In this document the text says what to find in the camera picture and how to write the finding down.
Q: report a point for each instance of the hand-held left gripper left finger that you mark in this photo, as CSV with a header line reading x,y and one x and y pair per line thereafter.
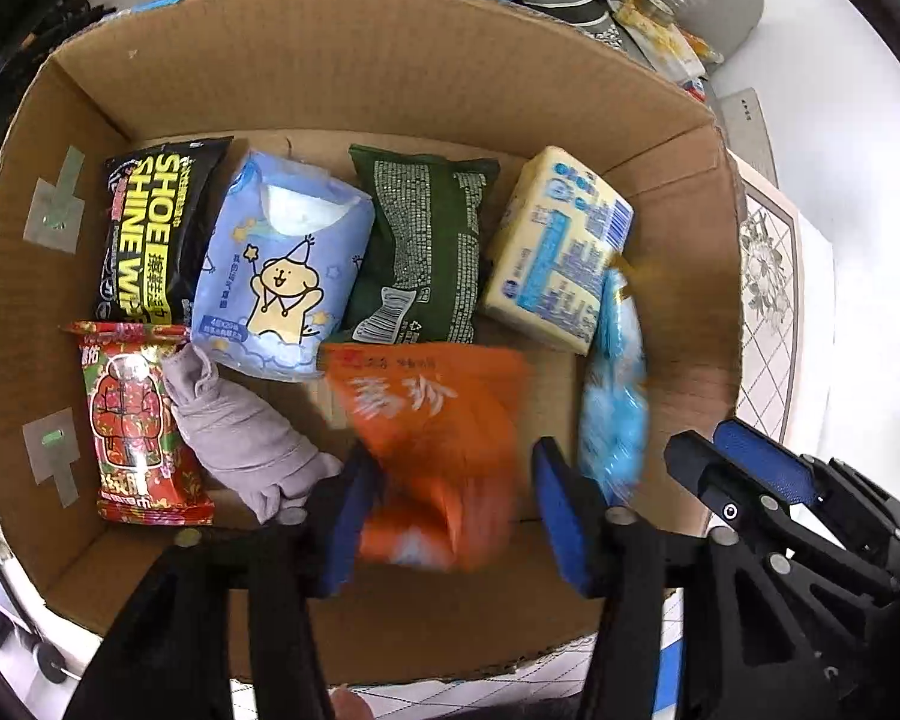
x,y
341,532

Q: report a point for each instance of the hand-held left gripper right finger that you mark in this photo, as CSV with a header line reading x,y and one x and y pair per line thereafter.
x,y
562,517

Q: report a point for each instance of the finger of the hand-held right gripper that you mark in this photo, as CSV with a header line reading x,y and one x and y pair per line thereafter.
x,y
765,461
701,476

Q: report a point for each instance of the light blue soft packet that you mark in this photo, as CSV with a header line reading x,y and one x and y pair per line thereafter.
x,y
615,390

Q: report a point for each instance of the orange snack packet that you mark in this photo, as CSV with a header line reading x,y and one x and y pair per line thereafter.
x,y
435,450

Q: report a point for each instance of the purple cloth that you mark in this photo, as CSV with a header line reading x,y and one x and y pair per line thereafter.
x,y
240,435

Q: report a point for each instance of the red snack packet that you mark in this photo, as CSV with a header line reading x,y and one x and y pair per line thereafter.
x,y
135,420

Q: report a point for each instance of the yellow tissue pack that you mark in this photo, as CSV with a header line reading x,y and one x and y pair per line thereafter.
x,y
555,255

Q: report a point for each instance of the blue cartoon tissue pack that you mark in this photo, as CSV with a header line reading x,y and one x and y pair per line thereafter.
x,y
277,277

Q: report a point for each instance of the dark green packet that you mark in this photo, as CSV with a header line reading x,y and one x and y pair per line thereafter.
x,y
420,240

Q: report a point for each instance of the black shoe wipes packet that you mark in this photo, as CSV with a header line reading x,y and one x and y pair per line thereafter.
x,y
157,232

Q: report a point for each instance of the cardboard box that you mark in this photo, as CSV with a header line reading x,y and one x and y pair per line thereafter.
x,y
390,82

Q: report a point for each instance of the dark fleece clothing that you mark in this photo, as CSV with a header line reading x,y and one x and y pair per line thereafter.
x,y
540,709

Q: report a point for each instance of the printed floral tablecloth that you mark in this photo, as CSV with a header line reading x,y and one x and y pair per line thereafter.
x,y
769,262

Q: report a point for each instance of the leaning grey board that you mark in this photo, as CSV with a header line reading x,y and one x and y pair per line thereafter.
x,y
746,131

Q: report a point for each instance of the yellow packet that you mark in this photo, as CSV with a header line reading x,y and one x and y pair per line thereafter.
x,y
671,45

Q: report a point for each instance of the tape roll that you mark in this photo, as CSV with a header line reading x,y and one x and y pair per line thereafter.
x,y
656,6

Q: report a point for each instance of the black white patterned cloth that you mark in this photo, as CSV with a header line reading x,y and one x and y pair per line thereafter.
x,y
577,11

